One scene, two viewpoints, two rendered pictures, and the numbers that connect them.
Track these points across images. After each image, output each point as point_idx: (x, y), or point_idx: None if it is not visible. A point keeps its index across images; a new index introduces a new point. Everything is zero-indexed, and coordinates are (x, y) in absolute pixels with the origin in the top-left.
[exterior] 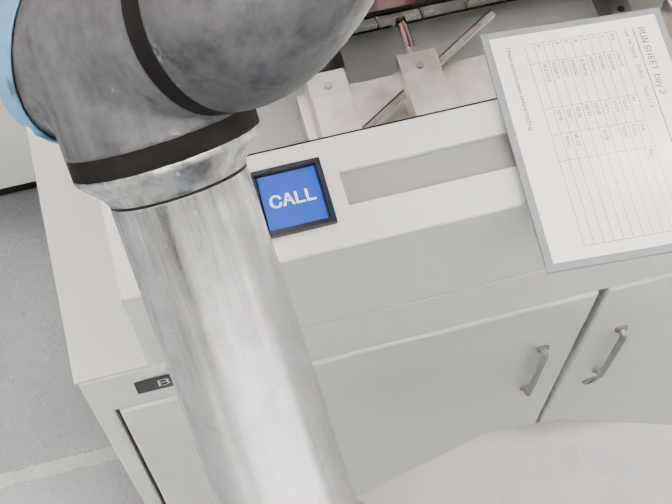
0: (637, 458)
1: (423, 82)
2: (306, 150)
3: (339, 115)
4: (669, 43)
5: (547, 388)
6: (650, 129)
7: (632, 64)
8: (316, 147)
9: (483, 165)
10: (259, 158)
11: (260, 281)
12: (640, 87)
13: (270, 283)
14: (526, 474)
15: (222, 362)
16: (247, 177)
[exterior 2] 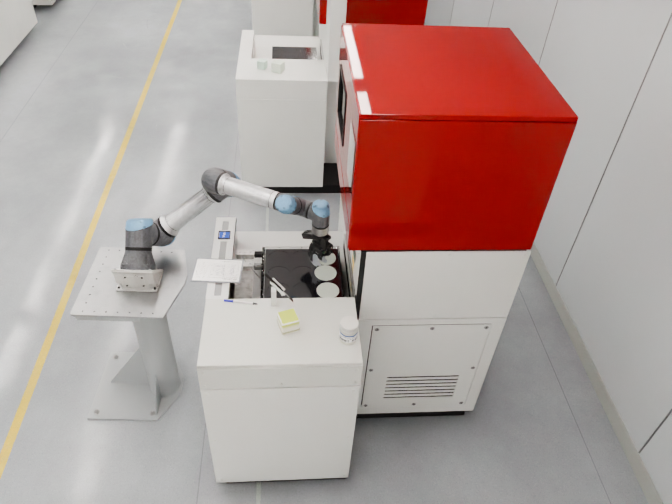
0: (172, 291)
1: (246, 263)
2: (232, 238)
3: (244, 252)
4: (231, 282)
5: None
6: (215, 275)
7: (229, 276)
8: (232, 239)
9: (220, 257)
10: (233, 233)
11: (193, 201)
12: (224, 276)
13: (193, 203)
14: (177, 277)
15: (186, 200)
16: (205, 198)
